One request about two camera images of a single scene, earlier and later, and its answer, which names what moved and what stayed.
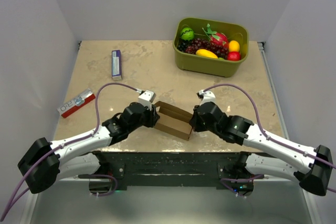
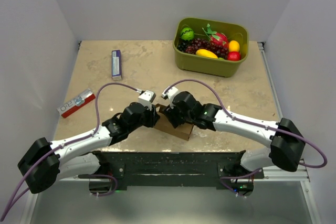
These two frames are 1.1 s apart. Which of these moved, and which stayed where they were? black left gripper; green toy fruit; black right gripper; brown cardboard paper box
Moved: black right gripper
Stayed: black left gripper; brown cardboard paper box; green toy fruit
